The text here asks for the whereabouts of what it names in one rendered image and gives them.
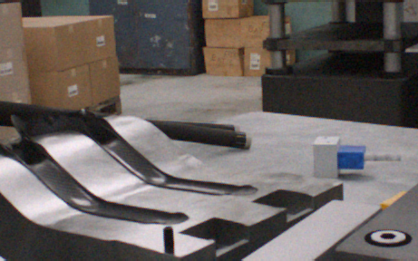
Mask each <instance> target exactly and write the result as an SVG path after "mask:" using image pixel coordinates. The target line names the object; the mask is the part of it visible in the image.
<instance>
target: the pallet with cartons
mask: <svg viewBox="0 0 418 261"><path fill-rule="evenodd" d="M22 20H23V29H24V48H25V55H26V64H27V73H29V85H30V86H29V87H30V92H31V100H32V105H39V106H46V107H54V108H61V109H68V110H77V111H79V110H86V111H90V112H98V113H105V114H112V115H119V114H121V113H122V101H121V98H120V96H119V95H121V86H120V75H119V62H118V57H117V56H116V44H115V32H114V19H113V16H60V17H23V18H22ZM99 109H101V110H100V111H99Z"/></svg>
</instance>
